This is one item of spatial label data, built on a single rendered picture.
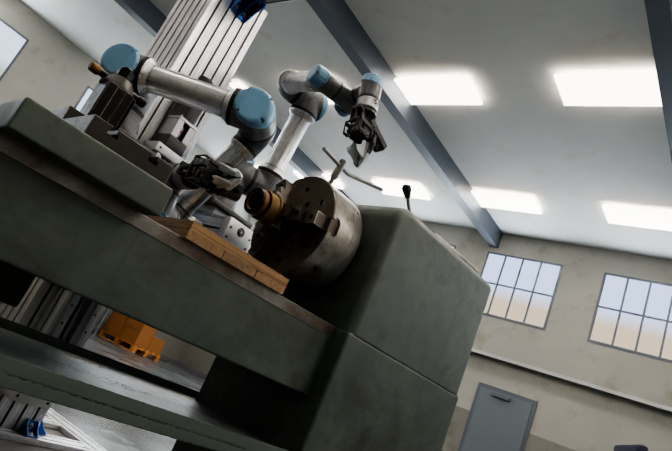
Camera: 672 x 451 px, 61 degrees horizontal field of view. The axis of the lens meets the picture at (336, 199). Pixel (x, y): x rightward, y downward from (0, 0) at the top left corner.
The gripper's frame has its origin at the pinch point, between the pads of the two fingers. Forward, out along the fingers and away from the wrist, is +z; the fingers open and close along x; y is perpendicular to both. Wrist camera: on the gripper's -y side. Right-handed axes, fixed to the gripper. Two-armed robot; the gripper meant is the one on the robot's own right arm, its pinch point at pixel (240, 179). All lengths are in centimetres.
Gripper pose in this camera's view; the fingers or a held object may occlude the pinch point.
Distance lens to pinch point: 144.9
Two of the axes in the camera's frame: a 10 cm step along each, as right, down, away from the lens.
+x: 3.5, -8.8, 3.1
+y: -6.2, -4.7, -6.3
